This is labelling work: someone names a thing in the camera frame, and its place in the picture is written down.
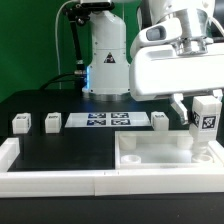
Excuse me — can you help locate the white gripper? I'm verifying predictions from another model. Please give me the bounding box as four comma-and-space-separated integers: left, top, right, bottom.
129, 23, 224, 125

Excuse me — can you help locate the white square tabletop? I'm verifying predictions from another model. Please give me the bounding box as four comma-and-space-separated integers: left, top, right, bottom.
115, 131, 224, 169

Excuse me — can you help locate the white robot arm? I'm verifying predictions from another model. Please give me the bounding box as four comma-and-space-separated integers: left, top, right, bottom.
80, 0, 224, 124

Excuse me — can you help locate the white marker tag sheet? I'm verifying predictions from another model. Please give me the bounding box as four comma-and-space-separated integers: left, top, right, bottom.
65, 112, 151, 128

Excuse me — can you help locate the white U-shaped obstacle fence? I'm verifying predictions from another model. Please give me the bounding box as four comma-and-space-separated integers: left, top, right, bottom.
0, 138, 224, 198

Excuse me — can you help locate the black camera on mount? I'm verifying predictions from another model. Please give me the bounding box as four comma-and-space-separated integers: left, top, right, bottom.
80, 0, 112, 10

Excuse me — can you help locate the white cable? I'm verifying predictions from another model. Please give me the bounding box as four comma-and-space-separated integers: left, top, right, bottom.
54, 0, 79, 90

